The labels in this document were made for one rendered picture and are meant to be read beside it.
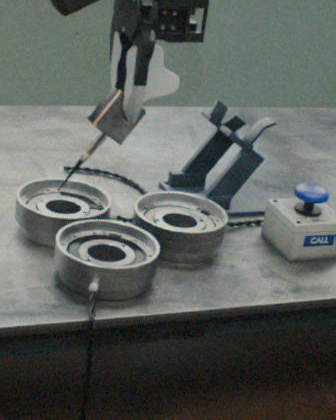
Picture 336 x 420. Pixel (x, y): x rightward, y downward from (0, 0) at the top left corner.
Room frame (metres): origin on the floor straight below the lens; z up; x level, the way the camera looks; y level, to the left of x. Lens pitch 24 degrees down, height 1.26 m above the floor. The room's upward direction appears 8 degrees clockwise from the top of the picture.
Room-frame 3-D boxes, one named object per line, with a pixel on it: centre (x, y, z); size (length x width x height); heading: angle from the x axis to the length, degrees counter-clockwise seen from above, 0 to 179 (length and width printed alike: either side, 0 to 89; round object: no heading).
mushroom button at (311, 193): (0.96, -0.16, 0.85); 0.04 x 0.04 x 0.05
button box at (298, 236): (0.96, -0.17, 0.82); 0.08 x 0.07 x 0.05; 115
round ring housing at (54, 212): (0.91, 0.11, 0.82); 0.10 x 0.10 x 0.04
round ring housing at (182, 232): (0.92, -0.02, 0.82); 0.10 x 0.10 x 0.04
